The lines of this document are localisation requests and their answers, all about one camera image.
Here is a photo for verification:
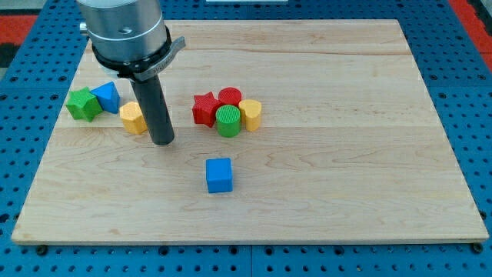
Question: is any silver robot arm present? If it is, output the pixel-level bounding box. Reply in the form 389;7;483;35
77;0;170;62

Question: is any blue cube block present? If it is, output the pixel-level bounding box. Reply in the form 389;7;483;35
205;158;233;193

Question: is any green cylinder block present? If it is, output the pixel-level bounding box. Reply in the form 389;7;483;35
216;105;241;138

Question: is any yellow heart block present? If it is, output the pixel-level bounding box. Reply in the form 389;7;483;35
238;99;262;132

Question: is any wooden board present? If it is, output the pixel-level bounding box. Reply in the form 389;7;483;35
12;20;489;245

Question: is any red cylinder block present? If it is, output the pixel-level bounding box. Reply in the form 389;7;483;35
218;87;242;107

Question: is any red star block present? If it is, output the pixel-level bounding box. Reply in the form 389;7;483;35
192;92;221;128

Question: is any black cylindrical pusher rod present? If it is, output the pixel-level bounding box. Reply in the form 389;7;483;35
130;75;175;145

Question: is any yellow hexagon block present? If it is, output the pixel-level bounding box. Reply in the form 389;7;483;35
119;102;148;135

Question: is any black clamp with grey lever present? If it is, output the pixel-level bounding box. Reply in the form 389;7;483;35
92;26;186;82

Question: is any blue triangular block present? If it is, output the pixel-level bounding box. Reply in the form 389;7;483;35
91;82;120;114

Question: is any green star block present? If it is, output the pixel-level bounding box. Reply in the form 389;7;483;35
65;87;103;122

